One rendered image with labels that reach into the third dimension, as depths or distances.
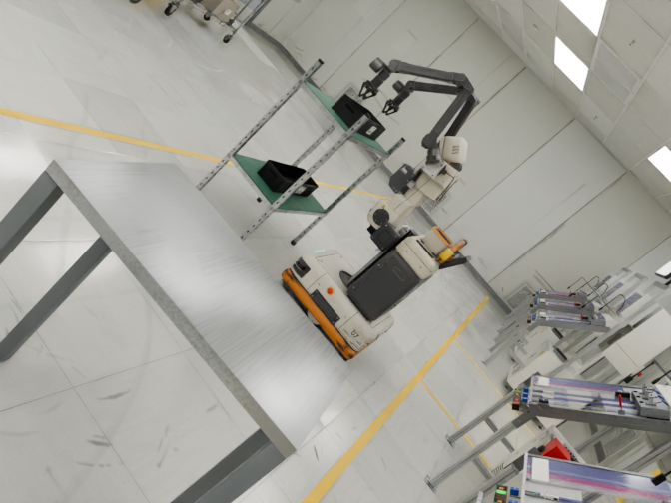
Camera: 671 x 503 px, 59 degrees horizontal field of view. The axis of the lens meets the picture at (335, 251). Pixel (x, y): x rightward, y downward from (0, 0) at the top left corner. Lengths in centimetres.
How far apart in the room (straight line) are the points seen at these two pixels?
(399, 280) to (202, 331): 242
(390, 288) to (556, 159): 756
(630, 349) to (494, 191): 481
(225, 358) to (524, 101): 1003
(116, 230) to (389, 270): 245
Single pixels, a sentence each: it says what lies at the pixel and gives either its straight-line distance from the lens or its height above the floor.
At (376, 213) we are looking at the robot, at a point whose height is 72.
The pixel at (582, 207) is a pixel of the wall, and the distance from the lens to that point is 1071.
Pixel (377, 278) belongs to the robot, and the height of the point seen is 50.
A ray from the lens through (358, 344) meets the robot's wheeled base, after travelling 353.
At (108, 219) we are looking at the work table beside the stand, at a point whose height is 80.
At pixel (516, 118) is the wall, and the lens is 1087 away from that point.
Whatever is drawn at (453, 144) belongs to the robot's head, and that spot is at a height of 132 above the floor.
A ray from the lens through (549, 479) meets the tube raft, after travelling 251.
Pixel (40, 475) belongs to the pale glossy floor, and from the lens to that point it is 186.
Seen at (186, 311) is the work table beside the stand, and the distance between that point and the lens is 114.
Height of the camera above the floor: 136
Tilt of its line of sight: 16 degrees down
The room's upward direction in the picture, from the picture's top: 48 degrees clockwise
